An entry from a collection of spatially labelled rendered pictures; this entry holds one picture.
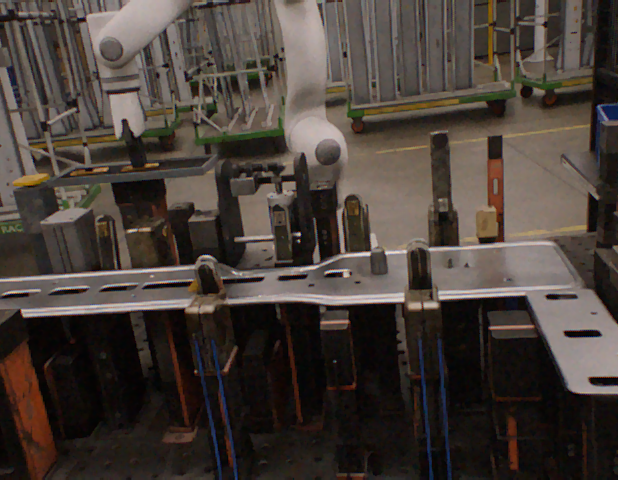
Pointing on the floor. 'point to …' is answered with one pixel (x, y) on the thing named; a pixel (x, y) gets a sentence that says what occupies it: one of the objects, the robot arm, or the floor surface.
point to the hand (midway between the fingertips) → (138, 157)
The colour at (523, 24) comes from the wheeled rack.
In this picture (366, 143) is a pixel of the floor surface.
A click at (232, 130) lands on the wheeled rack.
